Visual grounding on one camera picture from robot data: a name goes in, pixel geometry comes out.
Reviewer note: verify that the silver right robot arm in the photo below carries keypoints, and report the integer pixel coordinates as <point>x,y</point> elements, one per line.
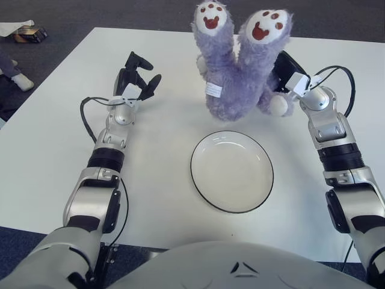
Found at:
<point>334,126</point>

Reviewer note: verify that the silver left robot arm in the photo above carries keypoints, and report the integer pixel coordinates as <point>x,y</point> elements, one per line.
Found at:
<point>90,192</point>

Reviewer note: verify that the white shoe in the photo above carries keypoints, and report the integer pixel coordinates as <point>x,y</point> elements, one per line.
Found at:
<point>23,82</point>

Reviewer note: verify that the white plate with black rim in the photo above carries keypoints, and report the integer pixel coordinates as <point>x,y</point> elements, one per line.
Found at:
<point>231,171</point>

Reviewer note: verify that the grey robot torso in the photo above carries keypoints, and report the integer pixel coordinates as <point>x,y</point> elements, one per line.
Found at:
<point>210,265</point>

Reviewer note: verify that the white cloth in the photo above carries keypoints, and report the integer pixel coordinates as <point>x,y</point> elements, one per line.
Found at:
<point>12,27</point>

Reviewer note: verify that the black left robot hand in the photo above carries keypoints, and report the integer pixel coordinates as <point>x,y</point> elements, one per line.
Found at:
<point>126,81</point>

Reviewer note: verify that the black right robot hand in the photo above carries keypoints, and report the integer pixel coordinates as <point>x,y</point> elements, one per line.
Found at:
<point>285,70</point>

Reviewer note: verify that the grey trouser leg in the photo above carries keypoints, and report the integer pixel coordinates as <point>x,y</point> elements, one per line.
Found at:
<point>6,66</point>

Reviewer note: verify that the purple plush doll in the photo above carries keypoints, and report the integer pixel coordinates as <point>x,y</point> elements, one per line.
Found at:
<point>231,90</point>

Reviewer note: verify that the black table leg bracket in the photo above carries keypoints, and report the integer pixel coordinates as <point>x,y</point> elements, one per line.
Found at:
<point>108,256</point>

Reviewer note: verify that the dark cardboard box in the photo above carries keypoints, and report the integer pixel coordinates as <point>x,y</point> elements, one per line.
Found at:
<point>31,34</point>

